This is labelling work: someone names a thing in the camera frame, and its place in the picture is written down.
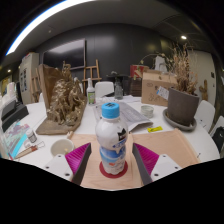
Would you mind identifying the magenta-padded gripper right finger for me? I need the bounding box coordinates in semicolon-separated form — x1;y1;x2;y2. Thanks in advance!
131;142;184;186

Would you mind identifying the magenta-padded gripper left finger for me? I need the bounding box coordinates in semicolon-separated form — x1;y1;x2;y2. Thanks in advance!
42;142;93;186

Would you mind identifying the white blue-capped drink bottle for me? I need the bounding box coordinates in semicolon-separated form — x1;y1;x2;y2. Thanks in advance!
94;102;129;176

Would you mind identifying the white ceramic cup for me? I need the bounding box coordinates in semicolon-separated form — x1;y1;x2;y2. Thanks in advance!
49;138;75;158

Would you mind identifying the flat round red coaster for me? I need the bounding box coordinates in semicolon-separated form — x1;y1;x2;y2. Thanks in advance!
98;160;129;179

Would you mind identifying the small yellow tag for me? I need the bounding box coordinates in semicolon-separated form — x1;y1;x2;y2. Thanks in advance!
147;125;164;134

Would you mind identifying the open newspaper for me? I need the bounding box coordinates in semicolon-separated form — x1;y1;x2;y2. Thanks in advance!
92;100;154;133

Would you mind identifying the grey plant saucer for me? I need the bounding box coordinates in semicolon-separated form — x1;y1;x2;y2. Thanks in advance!
162;108;198;132

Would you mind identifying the wooden paint brush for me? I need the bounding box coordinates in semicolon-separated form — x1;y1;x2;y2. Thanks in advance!
14;140;46;160

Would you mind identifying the small paint jar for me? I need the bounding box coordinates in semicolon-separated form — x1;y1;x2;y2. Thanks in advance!
25;128;38;144

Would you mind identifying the golden sculpture on wooden board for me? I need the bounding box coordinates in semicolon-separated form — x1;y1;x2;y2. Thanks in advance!
35;63;88;136

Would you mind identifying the dried plant in grey pot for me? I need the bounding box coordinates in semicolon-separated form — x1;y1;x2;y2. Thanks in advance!
166;43;201;127

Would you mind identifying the white spray bottle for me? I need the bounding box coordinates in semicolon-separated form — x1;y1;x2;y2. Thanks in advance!
86;78;96;106

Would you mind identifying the colourful painted sheet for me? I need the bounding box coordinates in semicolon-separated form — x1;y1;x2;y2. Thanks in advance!
3;120;31;160

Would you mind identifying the brown cardboard box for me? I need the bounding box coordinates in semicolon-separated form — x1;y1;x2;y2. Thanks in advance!
140;69;178;108

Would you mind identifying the small grey glass bottle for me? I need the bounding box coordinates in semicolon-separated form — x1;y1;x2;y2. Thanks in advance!
114;80;124;101

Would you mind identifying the black backpack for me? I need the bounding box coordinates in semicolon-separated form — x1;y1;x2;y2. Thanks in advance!
211;126;224;154

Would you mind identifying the white plastic chair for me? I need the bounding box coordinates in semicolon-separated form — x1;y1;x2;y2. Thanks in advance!
209;115;224;158
94;81;115;100
193;99;216;133

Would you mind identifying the black storage case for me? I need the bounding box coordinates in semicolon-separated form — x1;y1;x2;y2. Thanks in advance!
0;99;30;133

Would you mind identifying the red box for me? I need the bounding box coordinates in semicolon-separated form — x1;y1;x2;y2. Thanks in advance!
129;64;150;79

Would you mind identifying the wooden easel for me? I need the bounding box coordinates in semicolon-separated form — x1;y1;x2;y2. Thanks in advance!
81;59;103;94

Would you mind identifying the white shelf cabinet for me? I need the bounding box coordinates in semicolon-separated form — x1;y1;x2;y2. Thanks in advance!
18;52;40;105

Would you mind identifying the long ceiling light strip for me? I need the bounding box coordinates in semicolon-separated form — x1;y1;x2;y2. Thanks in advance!
5;0;98;56

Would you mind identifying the wooden wall figure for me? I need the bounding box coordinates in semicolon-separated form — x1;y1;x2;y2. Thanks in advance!
198;79;209;102

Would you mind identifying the black wall screen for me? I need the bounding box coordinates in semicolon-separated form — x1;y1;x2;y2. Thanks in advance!
41;38;87;72

